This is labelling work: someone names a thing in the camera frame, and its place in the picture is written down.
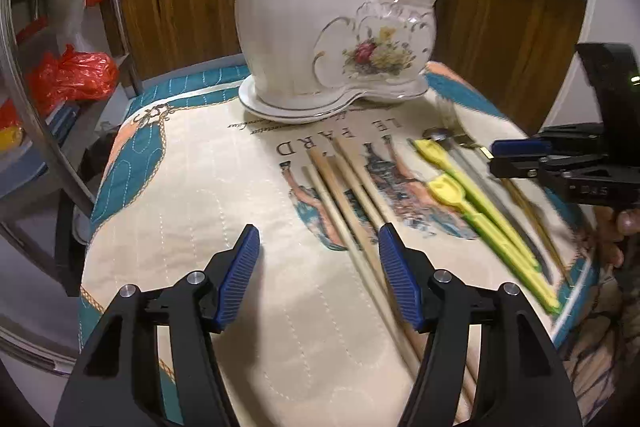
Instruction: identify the printed quilted mat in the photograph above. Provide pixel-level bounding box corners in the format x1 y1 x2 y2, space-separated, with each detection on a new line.
80 59 601 427

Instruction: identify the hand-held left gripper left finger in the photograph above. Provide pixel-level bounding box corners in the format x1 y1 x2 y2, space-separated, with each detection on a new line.
54 223 262 427

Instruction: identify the metal shelf rack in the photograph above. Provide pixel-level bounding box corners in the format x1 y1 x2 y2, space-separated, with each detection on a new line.
0 0 146 375

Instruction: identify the metal fork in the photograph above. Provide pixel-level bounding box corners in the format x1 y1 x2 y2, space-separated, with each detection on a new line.
436 99 573 285

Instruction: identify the white floral ceramic utensil holder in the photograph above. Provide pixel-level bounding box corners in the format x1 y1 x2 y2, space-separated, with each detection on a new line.
235 0 440 110

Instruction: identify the metal spoon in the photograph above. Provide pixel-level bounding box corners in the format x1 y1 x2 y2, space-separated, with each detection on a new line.
422 127 553 283

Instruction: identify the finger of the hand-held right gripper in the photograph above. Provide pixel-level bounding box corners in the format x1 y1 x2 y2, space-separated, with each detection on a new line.
491 123 608 160
488 152 621 182

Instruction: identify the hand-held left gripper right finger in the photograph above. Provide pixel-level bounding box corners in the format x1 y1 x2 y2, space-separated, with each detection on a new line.
377 222 583 427

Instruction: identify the wooden chopstick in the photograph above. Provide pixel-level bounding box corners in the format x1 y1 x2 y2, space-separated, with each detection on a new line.
326 155 478 410
332 137 390 233
299 164 427 380
306 148 396 303
342 156 388 258

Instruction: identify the person's right hand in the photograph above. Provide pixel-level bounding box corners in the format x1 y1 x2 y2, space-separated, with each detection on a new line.
592 206 640 280

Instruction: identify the white ceramic holder tray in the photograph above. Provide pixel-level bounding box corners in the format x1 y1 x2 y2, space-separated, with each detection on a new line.
238 71 430 124

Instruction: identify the wooden kitchen counter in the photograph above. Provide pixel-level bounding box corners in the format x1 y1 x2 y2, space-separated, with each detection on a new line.
100 0 593 140

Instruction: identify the yellow plastic spoon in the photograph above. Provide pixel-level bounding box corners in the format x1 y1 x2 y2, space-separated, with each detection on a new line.
427 174 562 315
412 138 543 273

